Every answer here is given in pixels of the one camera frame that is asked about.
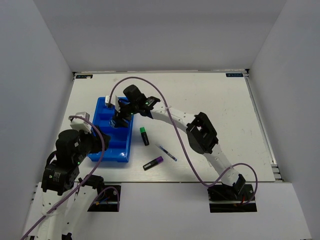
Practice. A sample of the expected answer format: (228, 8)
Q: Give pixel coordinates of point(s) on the right table corner label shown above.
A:
(234, 75)

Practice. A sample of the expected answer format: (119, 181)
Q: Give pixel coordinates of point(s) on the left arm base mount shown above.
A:
(108, 200)

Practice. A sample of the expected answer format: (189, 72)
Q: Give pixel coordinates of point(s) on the left table corner label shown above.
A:
(84, 76)

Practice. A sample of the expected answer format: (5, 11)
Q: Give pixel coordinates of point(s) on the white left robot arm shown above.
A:
(60, 173)

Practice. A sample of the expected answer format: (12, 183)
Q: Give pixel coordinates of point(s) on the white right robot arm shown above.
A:
(201, 134)

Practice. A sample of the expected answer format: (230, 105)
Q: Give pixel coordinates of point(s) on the green cap black highlighter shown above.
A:
(144, 136)

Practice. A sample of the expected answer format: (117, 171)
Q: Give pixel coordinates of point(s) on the table corner label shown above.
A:
(234, 75)
(84, 76)

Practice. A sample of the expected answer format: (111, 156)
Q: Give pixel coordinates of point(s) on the purple cap black highlighter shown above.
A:
(153, 163)

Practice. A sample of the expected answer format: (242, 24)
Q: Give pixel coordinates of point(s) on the blue cleaning gel jar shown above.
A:
(113, 124)

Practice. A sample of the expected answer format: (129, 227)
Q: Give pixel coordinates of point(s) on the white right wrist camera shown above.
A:
(112, 103)

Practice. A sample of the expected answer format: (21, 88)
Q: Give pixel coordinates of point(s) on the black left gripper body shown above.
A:
(90, 143)

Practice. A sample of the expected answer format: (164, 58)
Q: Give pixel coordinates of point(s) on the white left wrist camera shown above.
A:
(80, 124)

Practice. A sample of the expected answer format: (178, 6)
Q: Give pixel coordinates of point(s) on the blue plastic organizer tray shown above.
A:
(119, 145)

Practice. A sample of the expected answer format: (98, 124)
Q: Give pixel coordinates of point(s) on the blue ink pen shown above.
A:
(166, 152)

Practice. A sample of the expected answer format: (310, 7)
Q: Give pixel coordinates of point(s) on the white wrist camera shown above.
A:
(112, 103)
(80, 124)

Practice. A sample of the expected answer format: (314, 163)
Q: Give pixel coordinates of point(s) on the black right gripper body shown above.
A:
(126, 111)

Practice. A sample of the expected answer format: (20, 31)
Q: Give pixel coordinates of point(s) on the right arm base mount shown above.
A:
(223, 200)

